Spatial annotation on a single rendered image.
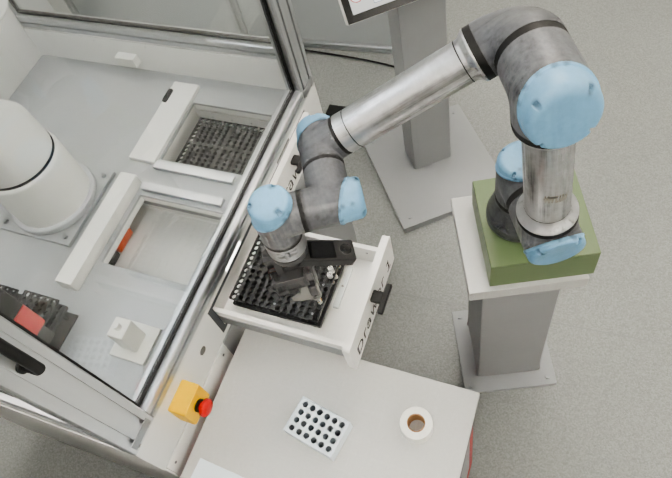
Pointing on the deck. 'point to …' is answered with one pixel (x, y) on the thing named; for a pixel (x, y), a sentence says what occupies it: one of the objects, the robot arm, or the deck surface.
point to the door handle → (21, 359)
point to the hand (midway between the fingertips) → (318, 291)
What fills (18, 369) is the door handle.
